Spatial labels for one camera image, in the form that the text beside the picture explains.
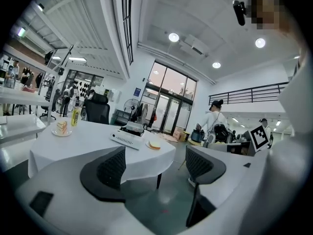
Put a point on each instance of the yellow drink can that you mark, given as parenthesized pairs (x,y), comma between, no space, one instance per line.
(75,117)

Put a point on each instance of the black mesh office chair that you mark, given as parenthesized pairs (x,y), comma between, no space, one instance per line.
(97,109)

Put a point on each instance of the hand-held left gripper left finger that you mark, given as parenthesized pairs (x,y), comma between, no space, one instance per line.
(73,204)

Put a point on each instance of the dark blue-black box-shaped device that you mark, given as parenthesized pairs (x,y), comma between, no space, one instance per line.
(196,136)

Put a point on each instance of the black framed glass door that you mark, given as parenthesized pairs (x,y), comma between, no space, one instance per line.
(168,82)

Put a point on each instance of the white ceiling air conditioner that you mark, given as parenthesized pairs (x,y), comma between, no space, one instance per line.
(195,45)

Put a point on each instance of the flat cardboard sheets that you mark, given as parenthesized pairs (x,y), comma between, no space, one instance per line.
(166,137)

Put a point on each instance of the white sandwich maker appliance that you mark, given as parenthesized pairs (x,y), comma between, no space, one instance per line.
(124,141)

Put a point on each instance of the black camera tripod stand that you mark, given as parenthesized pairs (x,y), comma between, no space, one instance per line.
(61,71)

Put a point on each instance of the black head-worn camera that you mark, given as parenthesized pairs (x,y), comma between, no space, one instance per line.
(240,13)

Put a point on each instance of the small white cake plate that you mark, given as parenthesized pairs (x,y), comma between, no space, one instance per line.
(69,132)

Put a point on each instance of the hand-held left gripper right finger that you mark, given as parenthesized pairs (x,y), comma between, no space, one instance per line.
(232,175)

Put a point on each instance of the layered cake slice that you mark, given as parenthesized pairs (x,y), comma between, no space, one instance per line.
(61,127)

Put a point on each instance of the white tablecloth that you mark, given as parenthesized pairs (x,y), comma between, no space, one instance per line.
(93,136)

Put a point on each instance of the bread slice on plate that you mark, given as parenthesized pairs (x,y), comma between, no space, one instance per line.
(147,145)

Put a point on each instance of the white curved desk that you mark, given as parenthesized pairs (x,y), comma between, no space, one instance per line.
(19,127)

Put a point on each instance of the coat rack with clothes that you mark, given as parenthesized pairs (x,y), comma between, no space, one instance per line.
(144,111)

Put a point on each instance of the green exit sign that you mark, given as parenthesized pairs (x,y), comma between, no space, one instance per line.
(21,32)

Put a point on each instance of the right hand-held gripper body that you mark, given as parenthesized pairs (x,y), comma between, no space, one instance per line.
(260,138)

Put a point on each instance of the black metal balcony railing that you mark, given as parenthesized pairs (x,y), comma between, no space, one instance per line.
(228,99)

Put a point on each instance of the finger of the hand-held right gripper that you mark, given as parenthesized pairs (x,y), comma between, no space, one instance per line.
(217,148)

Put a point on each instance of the person's face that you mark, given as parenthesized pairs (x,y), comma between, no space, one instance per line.
(266,8)

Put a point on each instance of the black pedestal fan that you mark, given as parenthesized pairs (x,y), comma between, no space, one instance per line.
(130,105)

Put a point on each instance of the blue wall sign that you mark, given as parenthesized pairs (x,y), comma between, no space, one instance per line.
(138,92)

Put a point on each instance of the brown cardboard box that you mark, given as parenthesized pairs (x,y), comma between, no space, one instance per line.
(185,136)
(176,133)

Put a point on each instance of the round ceiling light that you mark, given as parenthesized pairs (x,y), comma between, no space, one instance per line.
(260,43)
(216,65)
(173,37)

